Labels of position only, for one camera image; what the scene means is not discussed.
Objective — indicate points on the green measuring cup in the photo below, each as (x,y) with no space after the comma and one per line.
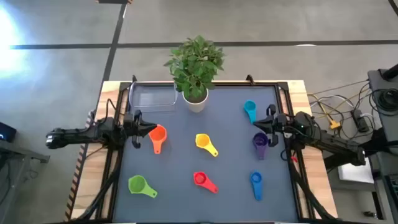
(137,184)

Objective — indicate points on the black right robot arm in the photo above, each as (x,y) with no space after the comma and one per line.
(326,141)

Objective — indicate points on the orange measuring cup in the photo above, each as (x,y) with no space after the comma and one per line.
(158,134)

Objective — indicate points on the blue measuring cup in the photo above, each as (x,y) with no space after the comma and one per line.
(256,179)

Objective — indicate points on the black metal table frame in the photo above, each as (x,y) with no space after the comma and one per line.
(233,83)

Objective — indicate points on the green leafy plant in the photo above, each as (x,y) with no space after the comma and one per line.
(194,67)

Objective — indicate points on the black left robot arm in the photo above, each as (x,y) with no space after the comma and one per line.
(77,133)

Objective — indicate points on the grey table mat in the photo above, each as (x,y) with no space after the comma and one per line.
(217,202)

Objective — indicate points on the black power strip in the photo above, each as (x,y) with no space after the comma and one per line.
(360,120)

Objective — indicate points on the white plant pot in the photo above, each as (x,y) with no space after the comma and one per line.
(195,106)

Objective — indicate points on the teal measuring cup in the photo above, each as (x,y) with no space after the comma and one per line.
(250,106)

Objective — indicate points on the purple measuring cup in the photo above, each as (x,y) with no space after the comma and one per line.
(260,140)

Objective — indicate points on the red measuring cup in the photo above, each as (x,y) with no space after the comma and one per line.
(200,179)

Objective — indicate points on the black monitor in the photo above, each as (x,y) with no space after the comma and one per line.
(6,132)

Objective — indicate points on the white paper sheet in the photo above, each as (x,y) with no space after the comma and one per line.
(354,174)

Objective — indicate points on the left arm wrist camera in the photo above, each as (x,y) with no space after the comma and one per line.
(128,120)

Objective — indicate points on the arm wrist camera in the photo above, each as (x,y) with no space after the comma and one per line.
(281,121)
(128,120)

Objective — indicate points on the black frame clamp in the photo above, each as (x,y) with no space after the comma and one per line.
(249,78)
(134,78)

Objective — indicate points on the grey metal stand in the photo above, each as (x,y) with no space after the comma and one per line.
(12,155)

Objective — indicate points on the clear plastic container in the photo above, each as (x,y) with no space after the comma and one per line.
(152,98)

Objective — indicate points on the yellow measuring cup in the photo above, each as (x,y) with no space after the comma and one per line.
(202,140)

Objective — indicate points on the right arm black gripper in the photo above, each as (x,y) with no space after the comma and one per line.
(273,137)

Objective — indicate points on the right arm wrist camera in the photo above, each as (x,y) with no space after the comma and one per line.
(281,121)

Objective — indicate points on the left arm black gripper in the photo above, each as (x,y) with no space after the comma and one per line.
(138,132)

